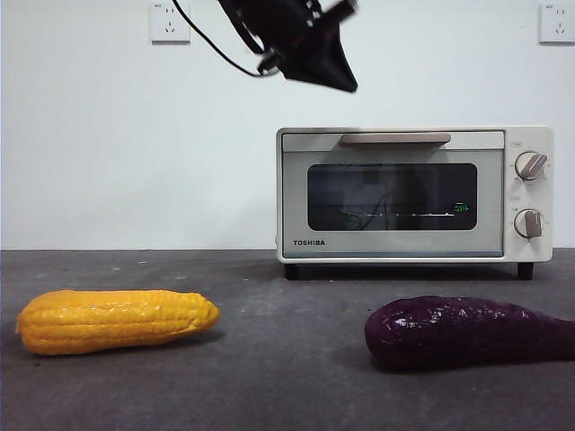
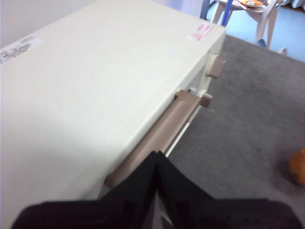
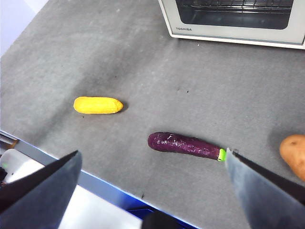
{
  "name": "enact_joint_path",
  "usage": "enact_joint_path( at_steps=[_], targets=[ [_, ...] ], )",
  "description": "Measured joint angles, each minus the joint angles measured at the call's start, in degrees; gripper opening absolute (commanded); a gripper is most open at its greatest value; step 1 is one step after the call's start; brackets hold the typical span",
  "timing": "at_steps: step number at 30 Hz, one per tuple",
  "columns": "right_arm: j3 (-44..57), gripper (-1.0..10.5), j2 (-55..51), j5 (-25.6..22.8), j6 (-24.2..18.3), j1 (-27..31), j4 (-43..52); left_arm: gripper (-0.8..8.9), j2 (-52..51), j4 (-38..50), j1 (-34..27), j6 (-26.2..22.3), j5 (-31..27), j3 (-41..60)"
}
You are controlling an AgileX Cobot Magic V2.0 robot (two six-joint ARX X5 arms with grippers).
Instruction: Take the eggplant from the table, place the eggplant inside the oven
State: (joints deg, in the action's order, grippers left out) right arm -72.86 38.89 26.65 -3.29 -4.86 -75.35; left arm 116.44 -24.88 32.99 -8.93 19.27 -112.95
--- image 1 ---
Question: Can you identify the cream oven door beige handle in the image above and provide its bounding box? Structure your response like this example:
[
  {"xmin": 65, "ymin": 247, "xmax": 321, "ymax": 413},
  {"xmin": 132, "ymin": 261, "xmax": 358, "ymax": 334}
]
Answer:
[{"xmin": 281, "ymin": 130, "xmax": 506, "ymax": 259}]

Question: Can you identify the beige oven knob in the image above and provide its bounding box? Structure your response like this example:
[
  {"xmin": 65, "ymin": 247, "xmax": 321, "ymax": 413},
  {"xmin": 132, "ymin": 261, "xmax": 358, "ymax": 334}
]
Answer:
[
  {"xmin": 513, "ymin": 208, "xmax": 544, "ymax": 239},
  {"xmin": 513, "ymin": 151, "xmax": 548, "ymax": 182}
]

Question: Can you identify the purple eggplant green stem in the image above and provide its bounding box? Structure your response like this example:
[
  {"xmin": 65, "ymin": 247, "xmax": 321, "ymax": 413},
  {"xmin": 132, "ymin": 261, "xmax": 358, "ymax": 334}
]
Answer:
[{"xmin": 363, "ymin": 295, "xmax": 575, "ymax": 373}]

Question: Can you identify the cream toaster oven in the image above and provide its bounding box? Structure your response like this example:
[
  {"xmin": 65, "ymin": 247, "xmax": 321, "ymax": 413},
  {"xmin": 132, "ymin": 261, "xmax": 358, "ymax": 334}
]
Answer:
[{"xmin": 274, "ymin": 126, "xmax": 556, "ymax": 282}]

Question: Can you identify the yellow corn cob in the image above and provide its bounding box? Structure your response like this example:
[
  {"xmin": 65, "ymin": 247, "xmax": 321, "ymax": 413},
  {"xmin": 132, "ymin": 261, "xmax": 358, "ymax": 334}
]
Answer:
[{"xmin": 16, "ymin": 289, "xmax": 221, "ymax": 356}]

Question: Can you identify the black cable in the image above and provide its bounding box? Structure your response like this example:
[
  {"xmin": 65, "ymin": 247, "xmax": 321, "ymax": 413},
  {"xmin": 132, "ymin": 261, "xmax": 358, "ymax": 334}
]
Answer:
[{"xmin": 172, "ymin": 0, "xmax": 270, "ymax": 77}]

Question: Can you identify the white wall socket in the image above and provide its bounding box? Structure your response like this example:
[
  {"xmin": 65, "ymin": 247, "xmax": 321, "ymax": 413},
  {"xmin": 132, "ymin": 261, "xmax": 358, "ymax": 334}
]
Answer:
[
  {"xmin": 151, "ymin": 0, "xmax": 191, "ymax": 45},
  {"xmin": 538, "ymin": 3, "xmax": 575, "ymax": 45}
]

